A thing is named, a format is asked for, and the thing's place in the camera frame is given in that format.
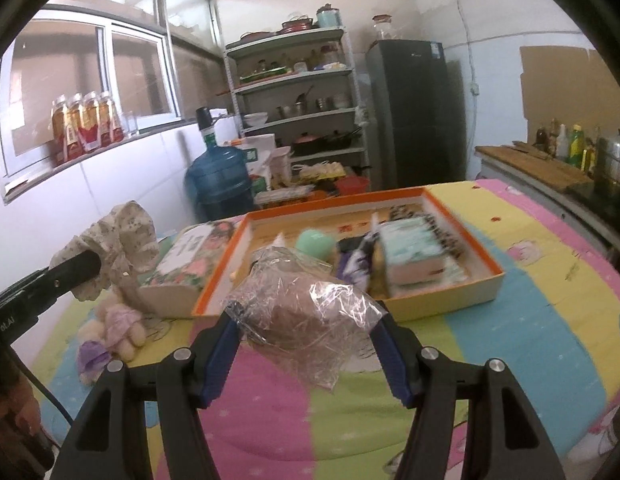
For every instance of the blue water jug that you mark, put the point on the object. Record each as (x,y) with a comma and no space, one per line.
(217,175)

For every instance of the colourful printed blanket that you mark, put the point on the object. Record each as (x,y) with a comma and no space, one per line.
(539,310)

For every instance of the floral ruffled cloth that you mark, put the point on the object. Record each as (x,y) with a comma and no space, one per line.
(125,245)

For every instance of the teal enamel pot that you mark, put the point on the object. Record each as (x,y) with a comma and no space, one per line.
(330,17)

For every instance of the white metal shelf rack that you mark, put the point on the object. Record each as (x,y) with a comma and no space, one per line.
(300,105)

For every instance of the red lidded pot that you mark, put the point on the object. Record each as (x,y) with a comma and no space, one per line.
(297,25)

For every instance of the wall power outlet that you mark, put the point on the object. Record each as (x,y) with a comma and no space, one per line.
(473,91)

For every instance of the white-green sock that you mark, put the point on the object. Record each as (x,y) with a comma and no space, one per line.
(419,255)

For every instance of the glass jar with red lid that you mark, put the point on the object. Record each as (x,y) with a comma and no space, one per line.
(383,27)

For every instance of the person's left hand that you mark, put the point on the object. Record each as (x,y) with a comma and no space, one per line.
(10,410)

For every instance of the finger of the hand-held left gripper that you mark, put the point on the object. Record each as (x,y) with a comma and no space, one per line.
(75,270)

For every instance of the pink plush bear toy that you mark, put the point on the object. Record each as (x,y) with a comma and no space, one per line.
(122,325)

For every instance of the floral tissue pack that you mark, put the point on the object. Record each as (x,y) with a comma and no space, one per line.
(190,265)

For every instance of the dark grey refrigerator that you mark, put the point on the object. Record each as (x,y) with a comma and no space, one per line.
(414,115)

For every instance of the sliding glass window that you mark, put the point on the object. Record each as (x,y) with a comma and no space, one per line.
(90,95)

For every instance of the purple plush toy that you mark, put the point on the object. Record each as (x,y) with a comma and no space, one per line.
(92,360)

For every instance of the cardboard wall sheet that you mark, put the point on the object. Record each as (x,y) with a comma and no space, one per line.
(569,90)

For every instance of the steel steamer pot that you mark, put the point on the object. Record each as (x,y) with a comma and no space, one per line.
(614,155)

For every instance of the clear egg carton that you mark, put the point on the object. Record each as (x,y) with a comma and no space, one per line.
(285,196)

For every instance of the wooden cutting board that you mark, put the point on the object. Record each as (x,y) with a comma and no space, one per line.
(529,165)

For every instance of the water jug pump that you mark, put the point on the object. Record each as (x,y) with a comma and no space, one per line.
(206,125)

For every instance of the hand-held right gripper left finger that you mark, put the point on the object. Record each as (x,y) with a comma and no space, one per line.
(220,360)

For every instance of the green round sponge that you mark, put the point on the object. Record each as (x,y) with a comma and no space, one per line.
(315,247)

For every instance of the black wok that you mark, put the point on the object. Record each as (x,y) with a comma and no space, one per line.
(325,144)

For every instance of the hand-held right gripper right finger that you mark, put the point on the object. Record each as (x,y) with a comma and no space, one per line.
(394,360)

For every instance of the green yellow bottle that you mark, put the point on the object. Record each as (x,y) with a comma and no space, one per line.
(577,145)

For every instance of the leopard print cloth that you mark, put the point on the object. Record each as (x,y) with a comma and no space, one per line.
(447,240)

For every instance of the white blue patterned sock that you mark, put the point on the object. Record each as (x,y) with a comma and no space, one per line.
(357,265)

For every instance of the white bowl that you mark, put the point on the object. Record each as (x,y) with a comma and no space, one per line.
(256,120)

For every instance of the orange shallow cardboard box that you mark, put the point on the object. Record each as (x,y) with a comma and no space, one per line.
(439,290)

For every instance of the drinking glass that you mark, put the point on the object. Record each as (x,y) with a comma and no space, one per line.
(131,125)

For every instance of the clear bag with brown item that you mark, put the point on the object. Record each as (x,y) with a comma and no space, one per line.
(300,320)

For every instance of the dark sauce bottle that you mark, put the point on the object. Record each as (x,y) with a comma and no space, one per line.
(541,140)

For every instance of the white plastic bottle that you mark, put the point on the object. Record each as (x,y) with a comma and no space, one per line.
(563,142)

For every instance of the red plastic basin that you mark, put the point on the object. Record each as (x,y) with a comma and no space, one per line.
(352,186)

